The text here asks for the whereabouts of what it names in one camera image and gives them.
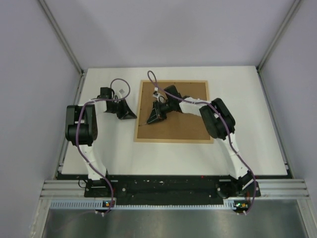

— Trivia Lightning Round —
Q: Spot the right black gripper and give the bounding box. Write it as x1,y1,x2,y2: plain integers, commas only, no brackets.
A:
147,101,173,125

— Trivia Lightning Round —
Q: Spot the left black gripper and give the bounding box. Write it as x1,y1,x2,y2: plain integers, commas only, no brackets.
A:
108,98,137,120

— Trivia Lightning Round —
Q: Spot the light wooden picture frame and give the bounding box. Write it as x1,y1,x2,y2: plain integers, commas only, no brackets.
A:
134,80,213,144

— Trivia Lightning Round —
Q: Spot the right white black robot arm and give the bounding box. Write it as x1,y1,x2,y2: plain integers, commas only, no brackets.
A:
147,85,258,198

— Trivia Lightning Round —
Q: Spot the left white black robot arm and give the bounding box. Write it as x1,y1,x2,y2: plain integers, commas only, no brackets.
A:
65,87,137,197

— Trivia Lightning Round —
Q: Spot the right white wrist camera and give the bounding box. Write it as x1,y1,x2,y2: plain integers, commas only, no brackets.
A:
153,87,165,103

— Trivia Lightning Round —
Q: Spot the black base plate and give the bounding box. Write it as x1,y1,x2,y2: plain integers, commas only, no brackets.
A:
84,175,261,206

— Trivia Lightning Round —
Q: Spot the grey slotted cable duct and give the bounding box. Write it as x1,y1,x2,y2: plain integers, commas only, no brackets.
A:
50,198,242,211

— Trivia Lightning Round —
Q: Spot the left aluminium corner post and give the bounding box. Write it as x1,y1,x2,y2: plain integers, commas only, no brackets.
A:
37,0,84,75

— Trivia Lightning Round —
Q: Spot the aluminium corner post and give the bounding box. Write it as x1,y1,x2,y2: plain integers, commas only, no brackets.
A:
256,0,304,73
37,0,84,75

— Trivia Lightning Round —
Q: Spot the right aluminium corner post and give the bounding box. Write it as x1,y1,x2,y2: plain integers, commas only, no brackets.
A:
256,0,304,73

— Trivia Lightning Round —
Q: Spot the aluminium front rail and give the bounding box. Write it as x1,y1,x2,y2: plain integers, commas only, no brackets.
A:
40,179,310,200

